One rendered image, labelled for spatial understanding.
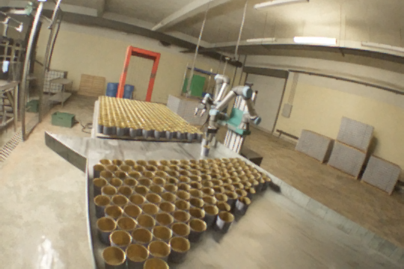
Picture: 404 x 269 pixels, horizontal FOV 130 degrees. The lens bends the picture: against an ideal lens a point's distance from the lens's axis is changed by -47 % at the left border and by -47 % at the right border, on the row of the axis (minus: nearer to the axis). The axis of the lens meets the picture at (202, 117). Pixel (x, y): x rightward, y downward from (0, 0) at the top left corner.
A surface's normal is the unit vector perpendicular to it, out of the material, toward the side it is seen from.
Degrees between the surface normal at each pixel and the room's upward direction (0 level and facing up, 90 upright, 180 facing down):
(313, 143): 88
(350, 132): 92
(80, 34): 90
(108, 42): 90
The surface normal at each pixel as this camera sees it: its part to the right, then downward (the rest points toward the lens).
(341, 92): -0.82, -0.10
